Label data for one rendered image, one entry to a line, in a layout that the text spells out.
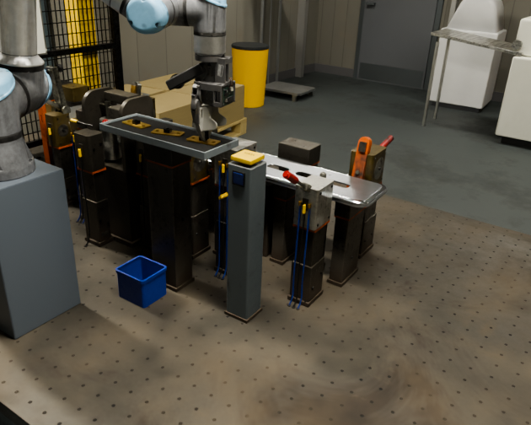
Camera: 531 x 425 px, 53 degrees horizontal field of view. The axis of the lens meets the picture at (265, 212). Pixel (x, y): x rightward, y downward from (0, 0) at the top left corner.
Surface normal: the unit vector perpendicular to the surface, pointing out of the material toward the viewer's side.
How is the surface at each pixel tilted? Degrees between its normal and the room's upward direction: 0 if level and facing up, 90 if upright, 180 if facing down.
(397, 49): 90
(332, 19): 90
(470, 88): 90
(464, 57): 90
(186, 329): 0
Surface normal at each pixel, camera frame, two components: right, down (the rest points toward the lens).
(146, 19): -0.09, 0.43
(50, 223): 0.82, 0.28
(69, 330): 0.04, -0.90
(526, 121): -0.57, 0.33
